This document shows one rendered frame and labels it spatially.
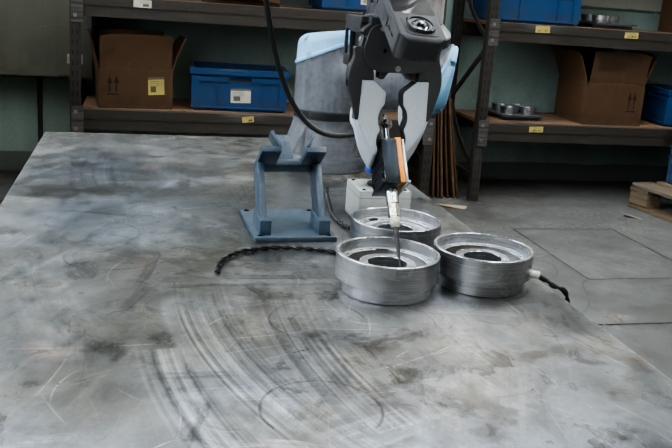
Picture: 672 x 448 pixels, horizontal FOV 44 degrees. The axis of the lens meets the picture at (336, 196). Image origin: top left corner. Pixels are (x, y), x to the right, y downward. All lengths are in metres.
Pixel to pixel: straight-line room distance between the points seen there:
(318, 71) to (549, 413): 0.83
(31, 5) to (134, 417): 4.08
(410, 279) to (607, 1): 4.89
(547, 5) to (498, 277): 4.06
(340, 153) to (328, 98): 0.09
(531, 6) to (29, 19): 2.68
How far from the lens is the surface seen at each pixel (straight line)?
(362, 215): 0.99
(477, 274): 0.84
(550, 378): 0.70
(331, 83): 1.35
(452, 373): 0.68
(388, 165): 0.82
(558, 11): 4.88
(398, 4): 0.78
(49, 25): 4.60
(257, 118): 4.31
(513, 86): 5.35
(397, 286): 0.79
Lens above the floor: 1.09
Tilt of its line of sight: 14 degrees down
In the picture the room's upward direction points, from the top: 4 degrees clockwise
